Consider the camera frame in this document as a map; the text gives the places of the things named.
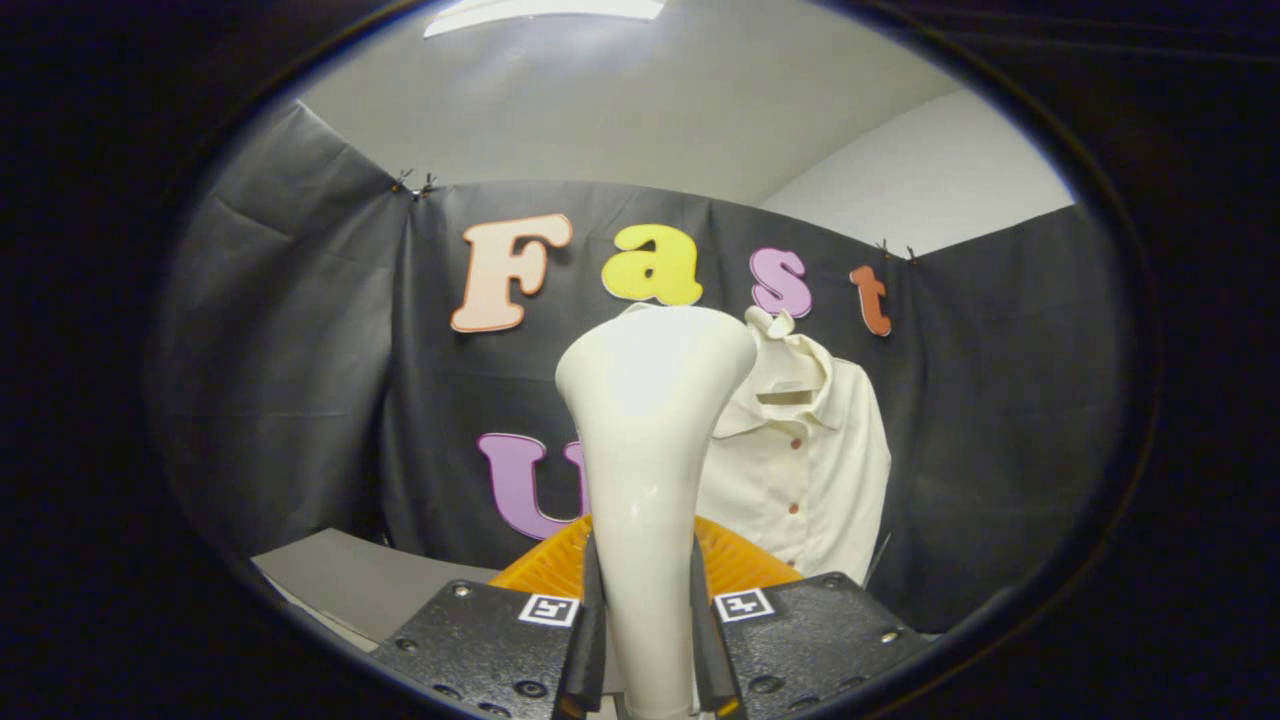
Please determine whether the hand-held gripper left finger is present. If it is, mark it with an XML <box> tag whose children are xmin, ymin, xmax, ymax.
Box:
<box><xmin>368</xmin><ymin>514</ymin><xmax>608</xmax><ymax>720</ymax></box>

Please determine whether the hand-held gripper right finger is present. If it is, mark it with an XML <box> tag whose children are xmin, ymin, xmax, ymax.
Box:
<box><xmin>690</xmin><ymin>515</ymin><xmax>936</xmax><ymax>720</ymax></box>

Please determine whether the cream button-up shirt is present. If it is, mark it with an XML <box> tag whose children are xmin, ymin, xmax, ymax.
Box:
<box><xmin>695</xmin><ymin>306</ymin><xmax>893</xmax><ymax>586</ymax></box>

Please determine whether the white garment steamer head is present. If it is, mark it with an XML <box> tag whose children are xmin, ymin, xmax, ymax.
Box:
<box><xmin>555</xmin><ymin>300</ymin><xmax>759</xmax><ymax>720</ymax></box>

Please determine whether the white clothes hanger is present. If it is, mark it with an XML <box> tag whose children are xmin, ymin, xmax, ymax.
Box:
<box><xmin>745</xmin><ymin>306</ymin><xmax>831</xmax><ymax>406</ymax></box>

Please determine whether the white cabinet with grey top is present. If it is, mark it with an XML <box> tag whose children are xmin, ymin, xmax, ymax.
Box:
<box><xmin>250</xmin><ymin>528</ymin><xmax>501</xmax><ymax>651</ymax></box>

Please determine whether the black backdrop cloth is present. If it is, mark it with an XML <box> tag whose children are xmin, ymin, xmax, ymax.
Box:
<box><xmin>160</xmin><ymin>100</ymin><xmax>1136</xmax><ymax>636</ymax></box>

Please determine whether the ceiling light panel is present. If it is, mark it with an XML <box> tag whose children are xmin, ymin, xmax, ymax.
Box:
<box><xmin>424</xmin><ymin>0</ymin><xmax>667</xmax><ymax>39</ymax></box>

